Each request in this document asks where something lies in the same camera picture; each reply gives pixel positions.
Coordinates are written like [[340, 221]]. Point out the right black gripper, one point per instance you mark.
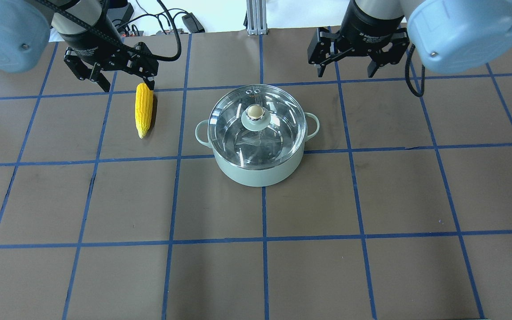
[[369, 26]]

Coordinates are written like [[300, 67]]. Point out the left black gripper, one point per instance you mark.
[[88, 41]]

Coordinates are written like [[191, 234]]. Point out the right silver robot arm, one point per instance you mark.
[[450, 36]]

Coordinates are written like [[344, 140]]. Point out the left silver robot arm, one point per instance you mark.
[[25, 28]]

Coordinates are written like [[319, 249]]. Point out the brown grid table mat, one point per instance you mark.
[[260, 192]]

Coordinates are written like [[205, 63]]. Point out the yellow corn cob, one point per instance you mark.
[[144, 105]]

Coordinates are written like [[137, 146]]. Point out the black power adapter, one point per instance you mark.
[[192, 23]]

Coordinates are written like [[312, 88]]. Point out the glass pot lid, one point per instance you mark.
[[257, 127]]

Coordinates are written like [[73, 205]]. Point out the aluminium frame post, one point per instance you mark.
[[256, 22]]

